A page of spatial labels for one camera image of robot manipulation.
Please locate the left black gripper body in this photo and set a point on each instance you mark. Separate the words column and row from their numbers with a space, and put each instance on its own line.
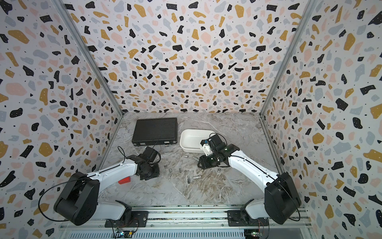
column 152, row 171

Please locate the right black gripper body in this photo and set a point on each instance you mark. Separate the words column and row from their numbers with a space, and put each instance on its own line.
column 213, row 158

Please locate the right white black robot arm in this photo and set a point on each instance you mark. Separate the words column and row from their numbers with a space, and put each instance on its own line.
column 281, row 199

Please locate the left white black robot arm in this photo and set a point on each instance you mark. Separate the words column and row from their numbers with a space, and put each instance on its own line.
column 78, row 202

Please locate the white plastic storage box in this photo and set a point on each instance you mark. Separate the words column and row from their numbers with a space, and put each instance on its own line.
column 191, row 139

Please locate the red block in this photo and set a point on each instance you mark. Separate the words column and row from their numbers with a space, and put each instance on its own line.
column 124, row 180

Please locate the black tool case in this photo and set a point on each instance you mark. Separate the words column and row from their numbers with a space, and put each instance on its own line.
column 161, row 131

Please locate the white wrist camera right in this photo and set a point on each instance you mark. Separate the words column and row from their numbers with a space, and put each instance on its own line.
column 206, row 148

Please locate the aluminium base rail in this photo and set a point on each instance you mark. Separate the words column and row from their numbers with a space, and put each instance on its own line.
column 192, row 222

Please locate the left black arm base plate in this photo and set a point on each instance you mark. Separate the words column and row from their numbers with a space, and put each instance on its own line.
column 133, row 219

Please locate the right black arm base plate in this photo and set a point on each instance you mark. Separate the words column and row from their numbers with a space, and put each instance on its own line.
column 237, row 218

